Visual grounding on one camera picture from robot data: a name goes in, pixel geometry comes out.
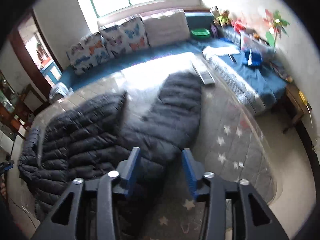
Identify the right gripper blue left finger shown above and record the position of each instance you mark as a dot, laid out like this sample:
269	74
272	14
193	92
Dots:
128	172

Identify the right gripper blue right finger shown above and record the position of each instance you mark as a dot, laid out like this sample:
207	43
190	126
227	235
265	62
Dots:
193	171

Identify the black puffer jacket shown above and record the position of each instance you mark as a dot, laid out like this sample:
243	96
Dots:
92	139

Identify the grey star quilted mattress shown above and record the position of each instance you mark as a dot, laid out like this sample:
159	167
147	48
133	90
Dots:
229	143

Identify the white remote control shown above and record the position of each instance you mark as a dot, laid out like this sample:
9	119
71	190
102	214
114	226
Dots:
204	73

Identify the blue sofa bench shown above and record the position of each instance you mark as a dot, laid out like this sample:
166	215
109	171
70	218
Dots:
263	79

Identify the wooden side table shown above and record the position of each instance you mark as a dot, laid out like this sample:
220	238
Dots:
295	103

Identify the wooden display cabinet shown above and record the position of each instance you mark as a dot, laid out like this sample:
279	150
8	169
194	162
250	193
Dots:
14	112

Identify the left butterfly pillow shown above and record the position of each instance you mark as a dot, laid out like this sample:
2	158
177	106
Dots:
88	53

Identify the butterfly pillow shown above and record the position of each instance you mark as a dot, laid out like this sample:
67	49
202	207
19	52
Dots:
88	53
127	36

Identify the blue folded cloth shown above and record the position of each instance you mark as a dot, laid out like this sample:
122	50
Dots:
252	59

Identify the right butterfly pillow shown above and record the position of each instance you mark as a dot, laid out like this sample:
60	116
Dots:
127	36

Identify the green plastic basin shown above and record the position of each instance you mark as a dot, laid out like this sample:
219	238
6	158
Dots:
200	34

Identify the beige plain pillow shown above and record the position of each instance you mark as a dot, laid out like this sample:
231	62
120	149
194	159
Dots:
166	27

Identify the plush toys pile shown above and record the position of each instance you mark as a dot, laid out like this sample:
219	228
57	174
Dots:
220	18

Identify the green pinwheel toy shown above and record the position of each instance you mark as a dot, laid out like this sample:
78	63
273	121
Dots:
276	26

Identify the brown door frame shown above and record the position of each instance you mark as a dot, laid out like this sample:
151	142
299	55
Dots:
34	53

